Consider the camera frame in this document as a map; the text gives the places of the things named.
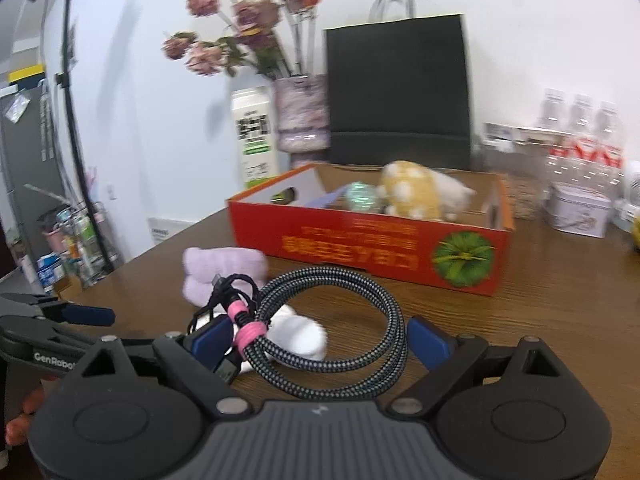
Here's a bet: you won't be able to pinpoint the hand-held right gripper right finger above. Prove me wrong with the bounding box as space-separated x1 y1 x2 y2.
390 316 562 418

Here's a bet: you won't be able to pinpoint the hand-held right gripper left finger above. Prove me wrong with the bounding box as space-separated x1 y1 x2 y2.
80 317 252 418

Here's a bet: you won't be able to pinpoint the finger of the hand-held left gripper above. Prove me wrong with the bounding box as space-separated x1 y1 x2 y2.
0 294 117 328

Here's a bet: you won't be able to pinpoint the braided cable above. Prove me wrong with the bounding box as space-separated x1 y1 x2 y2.
187 268 407 402

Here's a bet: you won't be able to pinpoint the orange cardboard box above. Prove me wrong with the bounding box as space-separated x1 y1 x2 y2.
227 161 515 297

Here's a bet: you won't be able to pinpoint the person's left hand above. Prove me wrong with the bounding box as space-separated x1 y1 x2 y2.
5 385 49 448

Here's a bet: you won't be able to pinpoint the light purple socks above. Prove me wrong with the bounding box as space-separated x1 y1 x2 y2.
181 246 269 307

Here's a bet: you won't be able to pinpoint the white printed board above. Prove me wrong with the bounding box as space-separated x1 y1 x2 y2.
147 216 195 246

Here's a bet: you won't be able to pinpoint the white plush toy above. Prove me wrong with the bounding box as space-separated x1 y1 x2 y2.
430 170 477 222

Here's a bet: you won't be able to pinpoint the yellow dotted plush toy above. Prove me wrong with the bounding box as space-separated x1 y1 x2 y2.
377 161 446 221

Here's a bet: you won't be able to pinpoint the teal round item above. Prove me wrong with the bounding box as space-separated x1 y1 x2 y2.
345 182 383 213

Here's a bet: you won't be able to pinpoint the grey cabinet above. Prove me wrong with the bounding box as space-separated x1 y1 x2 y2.
0 80 71 273

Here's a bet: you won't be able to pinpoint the purple flat item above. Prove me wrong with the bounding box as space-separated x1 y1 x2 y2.
305 187 351 209

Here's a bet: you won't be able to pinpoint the black light stand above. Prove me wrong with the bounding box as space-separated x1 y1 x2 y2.
20 0 121 281

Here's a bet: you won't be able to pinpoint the floral tin box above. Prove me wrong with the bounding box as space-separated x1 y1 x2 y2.
544 182 613 237

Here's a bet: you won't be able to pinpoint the white green milk carton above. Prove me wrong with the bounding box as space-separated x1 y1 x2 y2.
231 87 280 191

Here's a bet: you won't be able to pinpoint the white flat box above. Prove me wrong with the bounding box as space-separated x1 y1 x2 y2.
482 122 571 149

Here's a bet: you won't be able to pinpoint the mottled pink vase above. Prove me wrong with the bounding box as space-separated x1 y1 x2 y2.
274 75 331 152

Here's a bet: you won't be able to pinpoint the black paper bag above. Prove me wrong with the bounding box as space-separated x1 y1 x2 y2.
325 0 473 170

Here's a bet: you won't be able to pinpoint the white round object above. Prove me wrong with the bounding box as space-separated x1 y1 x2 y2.
622 160 640 196

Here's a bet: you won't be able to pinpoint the bunch of dried pink roses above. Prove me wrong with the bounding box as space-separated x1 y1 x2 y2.
162 0 323 80

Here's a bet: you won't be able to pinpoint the wire rack with bottles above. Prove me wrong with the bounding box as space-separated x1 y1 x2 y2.
37 200 123 292

